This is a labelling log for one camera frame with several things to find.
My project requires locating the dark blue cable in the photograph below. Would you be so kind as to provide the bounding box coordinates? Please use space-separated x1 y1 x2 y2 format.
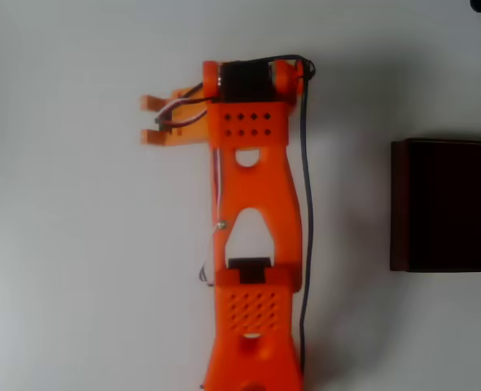
270 54 317 378

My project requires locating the red white black servo wire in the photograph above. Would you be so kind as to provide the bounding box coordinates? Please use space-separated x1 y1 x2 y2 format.
153 81 211 134

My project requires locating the red white forearm wire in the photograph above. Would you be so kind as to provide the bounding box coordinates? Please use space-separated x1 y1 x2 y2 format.
198 146 227 288

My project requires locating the dark red open box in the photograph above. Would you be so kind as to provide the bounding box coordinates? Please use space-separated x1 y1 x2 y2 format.
389 138 481 274

